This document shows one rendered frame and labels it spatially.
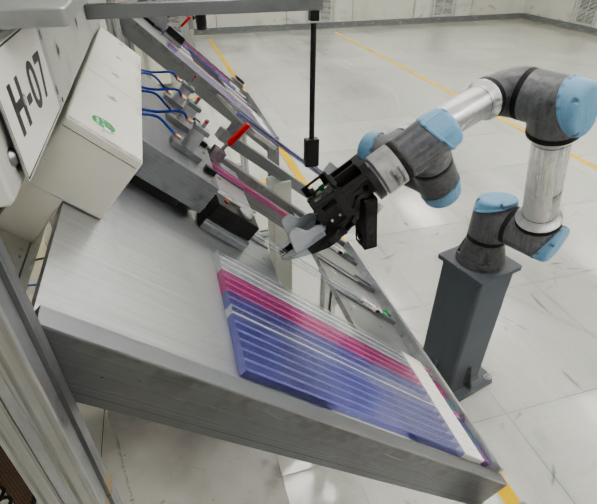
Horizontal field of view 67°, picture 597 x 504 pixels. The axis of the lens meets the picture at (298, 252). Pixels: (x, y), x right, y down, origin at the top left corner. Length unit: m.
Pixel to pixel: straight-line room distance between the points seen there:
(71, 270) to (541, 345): 1.98
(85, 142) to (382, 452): 0.47
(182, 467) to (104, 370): 0.58
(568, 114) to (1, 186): 1.02
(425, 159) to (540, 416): 1.33
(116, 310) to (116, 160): 0.15
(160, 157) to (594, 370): 1.90
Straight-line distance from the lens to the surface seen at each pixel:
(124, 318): 0.42
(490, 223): 1.44
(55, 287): 0.41
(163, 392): 0.41
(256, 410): 0.45
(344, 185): 0.76
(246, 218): 0.68
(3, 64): 0.28
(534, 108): 1.14
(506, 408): 1.90
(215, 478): 0.92
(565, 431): 1.93
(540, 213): 1.33
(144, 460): 0.97
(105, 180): 0.50
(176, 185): 0.65
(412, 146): 0.77
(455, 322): 1.64
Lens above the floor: 1.42
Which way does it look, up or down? 35 degrees down
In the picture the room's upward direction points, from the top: straight up
